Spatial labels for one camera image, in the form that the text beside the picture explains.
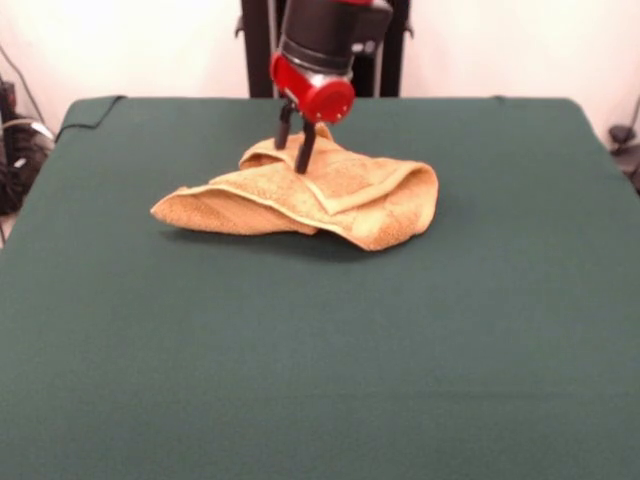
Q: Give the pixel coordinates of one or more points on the dark green table cloth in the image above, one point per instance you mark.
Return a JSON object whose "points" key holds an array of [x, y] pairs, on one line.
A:
{"points": [[200, 350]]}

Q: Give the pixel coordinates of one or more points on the small black box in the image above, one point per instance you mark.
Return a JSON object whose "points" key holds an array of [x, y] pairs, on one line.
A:
{"points": [[7, 100]]}

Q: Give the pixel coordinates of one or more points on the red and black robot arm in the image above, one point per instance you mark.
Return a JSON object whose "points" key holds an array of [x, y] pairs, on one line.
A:
{"points": [[330, 35]]}

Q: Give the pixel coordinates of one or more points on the black stand base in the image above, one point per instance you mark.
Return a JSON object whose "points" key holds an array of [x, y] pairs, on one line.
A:
{"points": [[625, 145], [20, 170]]}

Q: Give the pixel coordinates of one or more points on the tan terry towel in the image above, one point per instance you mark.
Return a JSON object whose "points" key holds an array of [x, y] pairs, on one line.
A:
{"points": [[350, 200]]}

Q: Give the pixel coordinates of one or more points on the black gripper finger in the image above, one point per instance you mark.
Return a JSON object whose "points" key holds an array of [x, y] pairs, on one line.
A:
{"points": [[282, 127], [305, 150]]}

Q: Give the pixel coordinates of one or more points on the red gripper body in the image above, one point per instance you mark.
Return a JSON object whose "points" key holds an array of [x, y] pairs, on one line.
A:
{"points": [[315, 92]]}

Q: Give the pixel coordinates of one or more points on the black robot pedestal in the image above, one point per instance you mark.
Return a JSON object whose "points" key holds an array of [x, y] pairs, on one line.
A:
{"points": [[325, 50]]}

